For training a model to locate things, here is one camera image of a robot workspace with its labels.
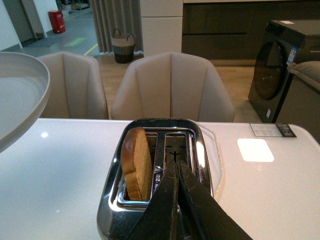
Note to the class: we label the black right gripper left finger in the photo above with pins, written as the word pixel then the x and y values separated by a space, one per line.
pixel 159 220

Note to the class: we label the woven basket with handles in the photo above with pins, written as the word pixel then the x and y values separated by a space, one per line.
pixel 123 46

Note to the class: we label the grey pleated curtain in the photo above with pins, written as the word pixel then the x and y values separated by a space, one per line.
pixel 108 15

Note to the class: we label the dark front-load washing machine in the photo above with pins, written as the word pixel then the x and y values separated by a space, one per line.
pixel 285 42

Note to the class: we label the red bin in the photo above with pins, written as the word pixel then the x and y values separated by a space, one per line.
pixel 57 22

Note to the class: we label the white tall cabinet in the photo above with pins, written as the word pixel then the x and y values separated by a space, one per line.
pixel 161 25

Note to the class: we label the dark kitchen counter cabinet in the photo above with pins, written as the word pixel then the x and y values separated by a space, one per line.
pixel 234 31

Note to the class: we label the brown bread slice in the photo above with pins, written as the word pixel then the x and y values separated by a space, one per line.
pixel 136 164

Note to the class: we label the beige chair on left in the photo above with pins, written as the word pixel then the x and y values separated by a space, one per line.
pixel 77 90

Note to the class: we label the grey round plate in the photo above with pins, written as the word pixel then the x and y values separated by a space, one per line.
pixel 24 92

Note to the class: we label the label sticker on table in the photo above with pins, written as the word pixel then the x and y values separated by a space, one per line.
pixel 272 130

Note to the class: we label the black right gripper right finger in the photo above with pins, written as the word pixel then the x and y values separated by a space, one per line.
pixel 203 217

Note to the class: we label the grey cushioned sofa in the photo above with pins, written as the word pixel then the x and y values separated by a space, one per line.
pixel 301 105

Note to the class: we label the silver two-slot toaster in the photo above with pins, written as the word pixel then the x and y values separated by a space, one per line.
pixel 168 139

